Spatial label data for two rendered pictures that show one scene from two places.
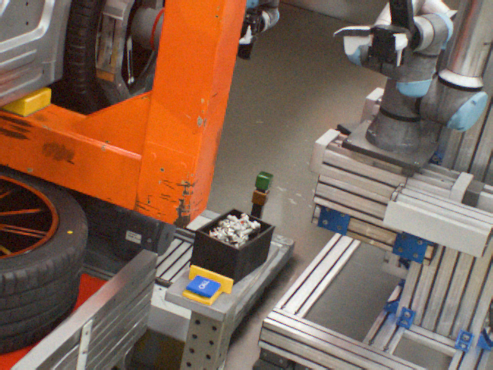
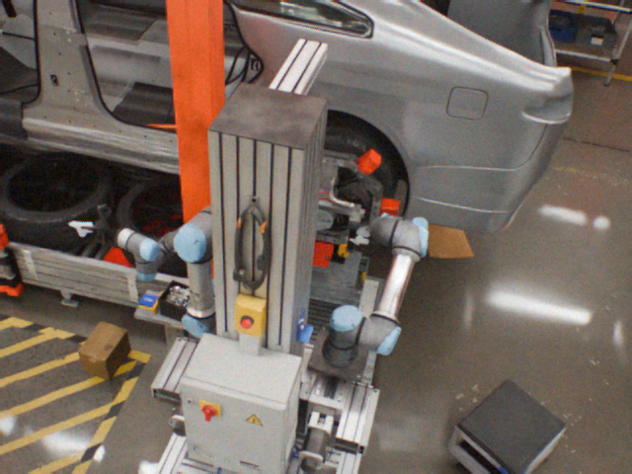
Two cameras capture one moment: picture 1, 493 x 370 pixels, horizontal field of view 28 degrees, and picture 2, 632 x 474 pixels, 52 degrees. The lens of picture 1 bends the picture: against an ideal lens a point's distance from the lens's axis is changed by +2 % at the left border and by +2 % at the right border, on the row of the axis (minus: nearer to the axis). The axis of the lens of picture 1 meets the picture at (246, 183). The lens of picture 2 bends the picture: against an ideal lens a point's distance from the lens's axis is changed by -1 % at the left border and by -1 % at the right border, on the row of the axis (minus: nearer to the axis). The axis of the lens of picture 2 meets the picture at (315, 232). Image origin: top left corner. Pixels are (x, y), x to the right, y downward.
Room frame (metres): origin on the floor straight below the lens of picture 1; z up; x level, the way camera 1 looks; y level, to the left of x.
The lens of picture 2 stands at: (2.69, -2.15, 2.95)
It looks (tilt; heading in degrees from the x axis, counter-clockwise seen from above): 42 degrees down; 83
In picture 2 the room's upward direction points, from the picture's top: 5 degrees clockwise
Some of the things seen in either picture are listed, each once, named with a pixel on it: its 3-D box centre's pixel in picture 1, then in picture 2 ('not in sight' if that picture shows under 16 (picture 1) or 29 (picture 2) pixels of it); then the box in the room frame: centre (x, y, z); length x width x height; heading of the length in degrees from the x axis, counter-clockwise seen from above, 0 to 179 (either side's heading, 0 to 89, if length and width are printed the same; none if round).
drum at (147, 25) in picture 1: (169, 32); (324, 206); (3.04, 0.34, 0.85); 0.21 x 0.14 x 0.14; 74
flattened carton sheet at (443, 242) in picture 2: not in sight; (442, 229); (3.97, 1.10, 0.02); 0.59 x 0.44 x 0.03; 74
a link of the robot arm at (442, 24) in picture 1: (428, 31); (143, 247); (2.28, -0.34, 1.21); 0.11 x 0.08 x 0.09; 147
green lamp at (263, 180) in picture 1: (264, 180); not in sight; (2.53, -0.05, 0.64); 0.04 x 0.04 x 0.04; 74
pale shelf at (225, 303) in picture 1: (225, 271); (182, 312); (2.34, 0.01, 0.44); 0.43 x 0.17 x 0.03; 164
